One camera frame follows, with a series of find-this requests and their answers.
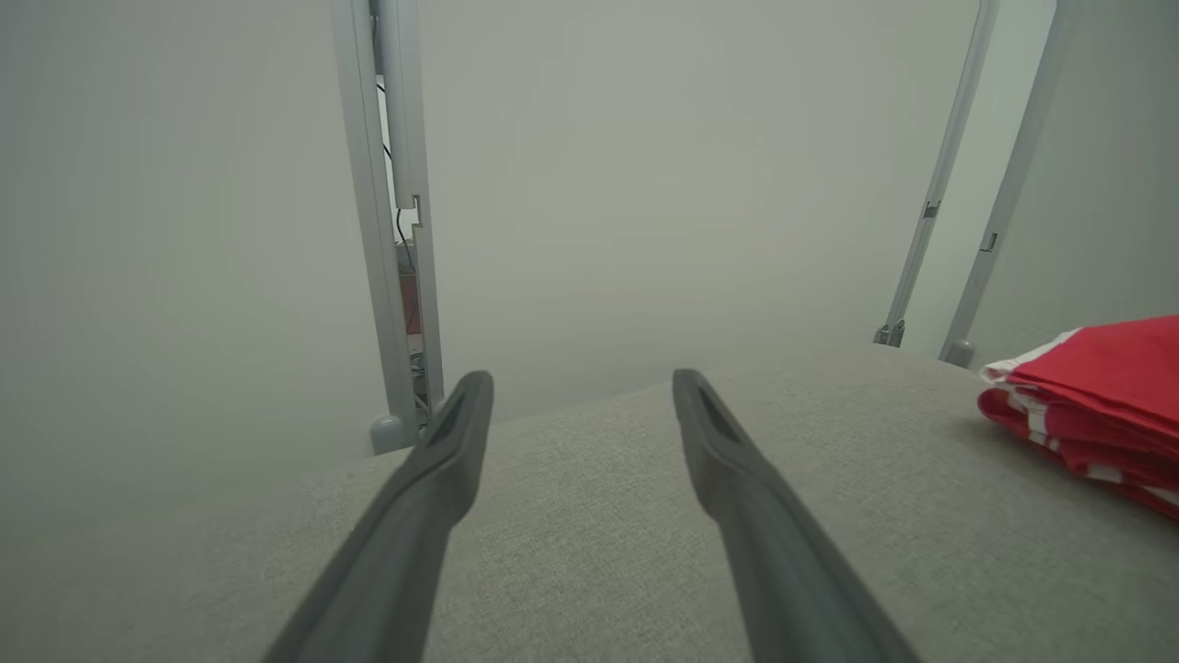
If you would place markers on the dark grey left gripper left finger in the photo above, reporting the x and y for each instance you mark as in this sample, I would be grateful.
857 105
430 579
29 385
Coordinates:
396 571

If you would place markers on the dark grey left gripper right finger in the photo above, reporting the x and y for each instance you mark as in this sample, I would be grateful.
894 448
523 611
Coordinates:
792 589

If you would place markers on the red jersey with number print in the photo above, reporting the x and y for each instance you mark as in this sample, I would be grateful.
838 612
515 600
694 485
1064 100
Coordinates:
1105 460

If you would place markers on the red shorts with white stripe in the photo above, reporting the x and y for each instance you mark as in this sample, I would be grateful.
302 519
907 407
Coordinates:
1114 368

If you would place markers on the grey metal post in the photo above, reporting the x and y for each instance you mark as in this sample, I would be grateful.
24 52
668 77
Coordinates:
389 435

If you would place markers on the red object behind partition post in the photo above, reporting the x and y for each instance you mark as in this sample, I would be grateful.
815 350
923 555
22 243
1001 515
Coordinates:
410 304

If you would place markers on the grey cylindrical post foot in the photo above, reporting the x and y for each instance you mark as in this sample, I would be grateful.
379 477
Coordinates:
958 354

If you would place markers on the grey double-rail partition post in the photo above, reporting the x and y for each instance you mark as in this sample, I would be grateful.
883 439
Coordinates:
364 184

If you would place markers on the grey single-rail partition post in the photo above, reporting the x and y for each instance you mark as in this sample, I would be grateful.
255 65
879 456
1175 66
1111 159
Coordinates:
949 157
1022 157

